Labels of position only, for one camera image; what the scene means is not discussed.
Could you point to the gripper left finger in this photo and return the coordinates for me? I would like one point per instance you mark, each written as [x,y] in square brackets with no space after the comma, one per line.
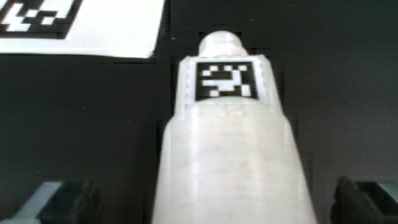
[65,203]

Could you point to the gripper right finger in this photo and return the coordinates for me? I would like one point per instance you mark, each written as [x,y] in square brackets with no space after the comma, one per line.
[365,202]

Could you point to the white marker sheet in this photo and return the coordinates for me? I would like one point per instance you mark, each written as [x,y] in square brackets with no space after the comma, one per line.
[81,27]

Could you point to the white cylindrical table leg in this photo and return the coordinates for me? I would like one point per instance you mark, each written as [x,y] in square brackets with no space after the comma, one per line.
[232,179]

